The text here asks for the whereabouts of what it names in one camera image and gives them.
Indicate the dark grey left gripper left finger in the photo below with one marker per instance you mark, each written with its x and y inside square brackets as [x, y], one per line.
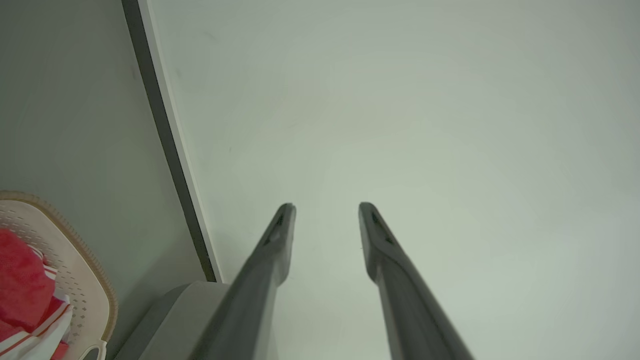
[250, 305]

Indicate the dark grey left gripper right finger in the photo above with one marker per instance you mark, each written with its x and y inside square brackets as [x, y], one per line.
[415, 315]

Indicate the red terry garment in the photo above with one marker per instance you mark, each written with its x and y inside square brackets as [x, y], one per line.
[20, 280]

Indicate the beige perforated laundry basket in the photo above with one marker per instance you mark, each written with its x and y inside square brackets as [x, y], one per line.
[87, 280]

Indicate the dark grey baseboard strip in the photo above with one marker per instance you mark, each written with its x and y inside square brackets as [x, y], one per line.
[165, 135]

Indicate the red white striped garment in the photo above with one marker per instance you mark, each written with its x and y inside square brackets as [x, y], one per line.
[47, 325]

